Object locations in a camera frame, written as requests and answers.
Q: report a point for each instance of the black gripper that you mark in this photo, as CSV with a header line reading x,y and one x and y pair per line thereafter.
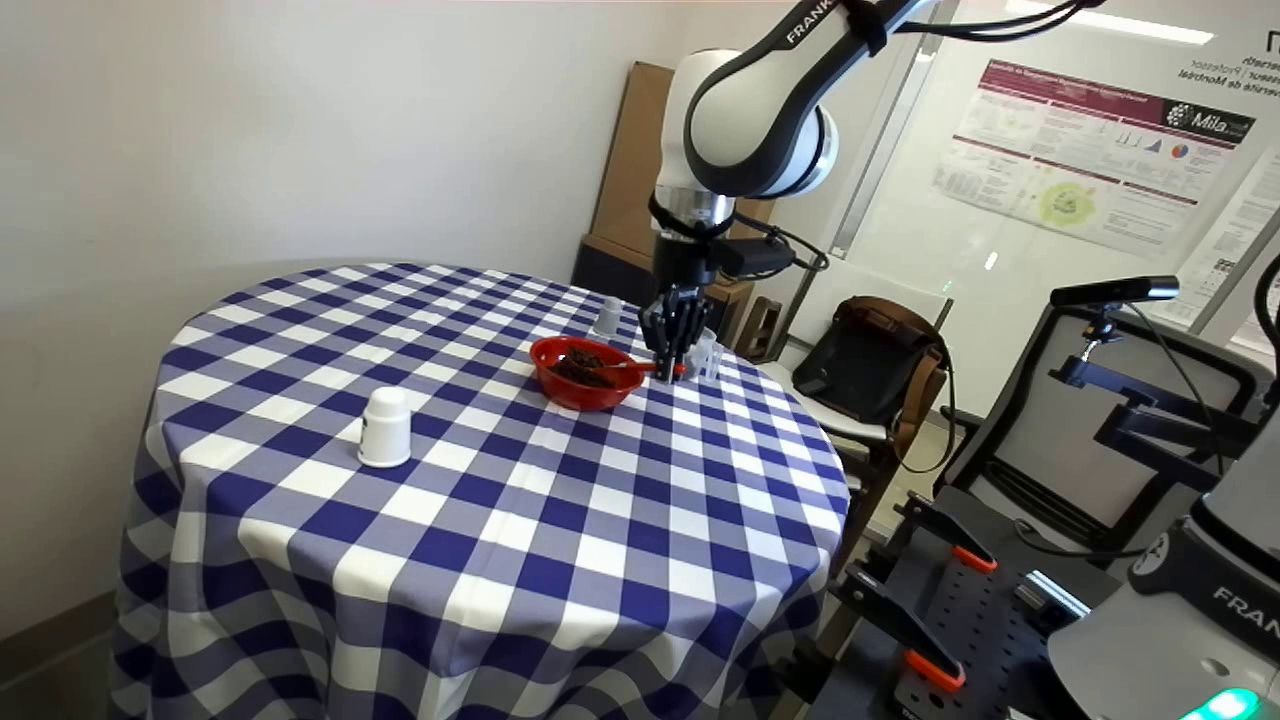
x,y
682,274

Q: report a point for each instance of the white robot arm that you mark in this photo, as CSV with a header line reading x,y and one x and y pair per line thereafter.
x,y
746,125

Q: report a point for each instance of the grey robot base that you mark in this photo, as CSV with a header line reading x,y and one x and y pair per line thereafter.
x,y
1192,632

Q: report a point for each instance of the clear plastic measuring jug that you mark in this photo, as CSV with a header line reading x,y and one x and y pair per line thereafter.
x,y
704,357

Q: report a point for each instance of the red plastic bowl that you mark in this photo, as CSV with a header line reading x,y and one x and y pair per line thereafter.
x,y
587,372

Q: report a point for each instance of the small clear glass bottle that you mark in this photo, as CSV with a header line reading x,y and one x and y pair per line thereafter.
x,y
608,318

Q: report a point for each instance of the brown cardboard box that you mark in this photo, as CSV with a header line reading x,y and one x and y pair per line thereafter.
x,y
616,245

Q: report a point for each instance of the wooden chair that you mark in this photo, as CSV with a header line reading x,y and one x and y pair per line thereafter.
x,y
870,455

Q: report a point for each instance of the blue white checkered tablecloth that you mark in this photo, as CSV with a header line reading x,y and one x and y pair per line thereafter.
x,y
525,561

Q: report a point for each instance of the small white plastic bottle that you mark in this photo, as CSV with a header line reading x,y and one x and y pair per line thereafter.
x,y
384,431

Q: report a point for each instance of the black orange clamp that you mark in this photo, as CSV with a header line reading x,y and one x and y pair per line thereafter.
x,y
922,648
955,534

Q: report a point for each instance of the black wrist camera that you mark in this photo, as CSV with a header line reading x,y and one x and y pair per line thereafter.
x,y
752,257

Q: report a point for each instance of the black frame 3d printer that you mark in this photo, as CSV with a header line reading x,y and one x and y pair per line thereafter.
x,y
1111,425

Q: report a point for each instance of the research poster on wall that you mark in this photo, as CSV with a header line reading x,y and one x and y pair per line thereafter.
x,y
1085,157

